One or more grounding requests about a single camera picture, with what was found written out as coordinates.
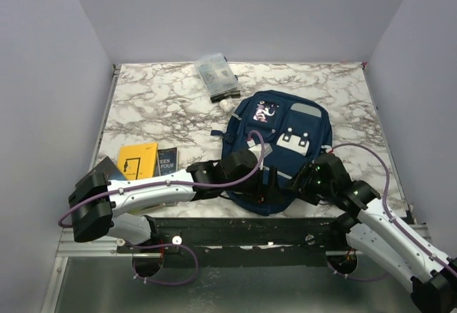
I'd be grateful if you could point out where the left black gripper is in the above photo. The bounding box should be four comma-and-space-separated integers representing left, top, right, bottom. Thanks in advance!
224, 165, 285, 205

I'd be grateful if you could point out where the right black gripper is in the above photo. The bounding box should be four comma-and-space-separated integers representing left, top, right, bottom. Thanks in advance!
282, 160, 335, 205

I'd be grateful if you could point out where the navy blue student backpack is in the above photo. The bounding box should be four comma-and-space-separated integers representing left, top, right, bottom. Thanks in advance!
211, 90, 333, 216

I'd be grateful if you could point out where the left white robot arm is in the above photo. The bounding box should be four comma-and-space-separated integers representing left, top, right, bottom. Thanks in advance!
69, 146, 285, 252

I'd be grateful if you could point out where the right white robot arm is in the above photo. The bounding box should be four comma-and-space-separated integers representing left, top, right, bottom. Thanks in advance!
288, 153, 456, 312

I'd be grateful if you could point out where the blue landscape book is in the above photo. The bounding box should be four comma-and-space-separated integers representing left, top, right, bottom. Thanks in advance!
154, 147, 179, 177

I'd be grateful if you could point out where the clear plastic pencil case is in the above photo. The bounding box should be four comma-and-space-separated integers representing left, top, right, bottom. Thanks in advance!
194, 54, 241, 103

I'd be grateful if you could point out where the yellow notebook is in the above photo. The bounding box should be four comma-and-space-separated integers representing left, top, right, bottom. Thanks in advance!
117, 143, 158, 180

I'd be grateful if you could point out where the dark fantasy book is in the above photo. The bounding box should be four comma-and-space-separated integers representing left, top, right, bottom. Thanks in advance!
93, 156, 126, 181

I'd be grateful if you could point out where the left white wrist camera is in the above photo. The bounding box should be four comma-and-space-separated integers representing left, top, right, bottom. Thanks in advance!
247, 139, 273, 162

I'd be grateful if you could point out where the black metal base rail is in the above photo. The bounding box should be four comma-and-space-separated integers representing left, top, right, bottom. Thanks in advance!
118, 215, 353, 274

